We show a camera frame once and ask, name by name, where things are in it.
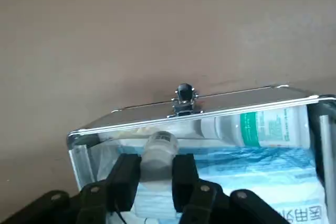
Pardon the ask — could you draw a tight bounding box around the blue face mask package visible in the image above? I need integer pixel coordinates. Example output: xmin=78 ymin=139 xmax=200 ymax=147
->
xmin=115 ymin=145 xmax=328 ymax=224

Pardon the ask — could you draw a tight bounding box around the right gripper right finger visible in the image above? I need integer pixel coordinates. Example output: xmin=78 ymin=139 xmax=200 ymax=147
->
xmin=171 ymin=154 xmax=289 ymax=224

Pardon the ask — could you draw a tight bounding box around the aluminium medical kit case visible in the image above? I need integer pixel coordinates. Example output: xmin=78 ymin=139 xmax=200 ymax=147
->
xmin=66 ymin=83 xmax=336 ymax=224

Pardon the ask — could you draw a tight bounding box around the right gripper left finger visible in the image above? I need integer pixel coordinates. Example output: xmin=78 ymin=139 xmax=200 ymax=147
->
xmin=0 ymin=153 xmax=143 ymax=224

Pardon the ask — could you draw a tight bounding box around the white bottle green label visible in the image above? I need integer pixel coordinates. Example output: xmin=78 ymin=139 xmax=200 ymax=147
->
xmin=201 ymin=107 xmax=309 ymax=149

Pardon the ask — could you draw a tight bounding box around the small white medicine bottle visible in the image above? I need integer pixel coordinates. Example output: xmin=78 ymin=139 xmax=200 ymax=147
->
xmin=138 ymin=130 xmax=180 ymax=184

